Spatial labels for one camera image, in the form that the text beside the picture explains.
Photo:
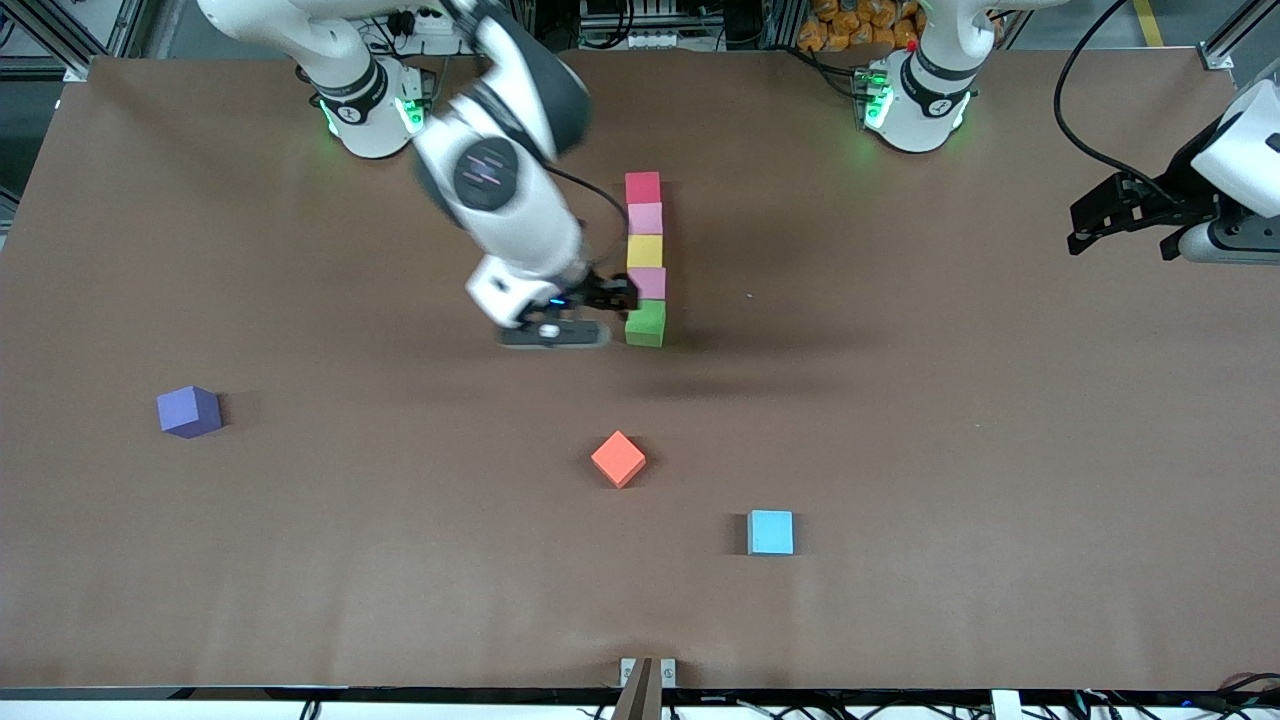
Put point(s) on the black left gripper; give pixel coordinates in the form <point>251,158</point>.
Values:
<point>1178,203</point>

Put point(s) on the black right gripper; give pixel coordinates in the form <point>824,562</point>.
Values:
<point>597,292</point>

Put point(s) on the pink foam block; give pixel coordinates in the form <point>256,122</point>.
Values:
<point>650,284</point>
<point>645,220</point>

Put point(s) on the green foam block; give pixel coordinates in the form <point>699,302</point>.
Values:
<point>646,322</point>

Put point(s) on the yellow foam block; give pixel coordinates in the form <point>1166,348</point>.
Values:
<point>646,252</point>

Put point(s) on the red foam block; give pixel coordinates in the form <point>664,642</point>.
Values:
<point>643,188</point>

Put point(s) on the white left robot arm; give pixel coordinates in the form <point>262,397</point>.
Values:
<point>925,100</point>

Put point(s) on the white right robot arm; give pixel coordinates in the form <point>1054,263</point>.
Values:
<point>510,220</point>

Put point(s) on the orange foam block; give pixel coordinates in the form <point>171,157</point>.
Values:
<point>618,459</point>

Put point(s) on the grey metal equipment rack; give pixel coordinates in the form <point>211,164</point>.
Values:
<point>640,25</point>

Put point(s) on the light blue foam block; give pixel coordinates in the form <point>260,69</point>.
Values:
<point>771,533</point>

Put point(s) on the bag of orange items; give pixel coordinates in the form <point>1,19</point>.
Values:
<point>850,25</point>

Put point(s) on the white power strip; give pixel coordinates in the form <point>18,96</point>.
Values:
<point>420,20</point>

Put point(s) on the purple foam block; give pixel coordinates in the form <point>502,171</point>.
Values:
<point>188,412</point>

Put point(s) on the white tag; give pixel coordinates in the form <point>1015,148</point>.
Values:
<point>1005,705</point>

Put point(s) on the aluminium frame post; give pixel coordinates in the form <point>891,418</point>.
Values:
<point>70,35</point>
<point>1235,35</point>

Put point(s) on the small metal table bracket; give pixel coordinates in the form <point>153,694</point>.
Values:
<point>668,672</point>

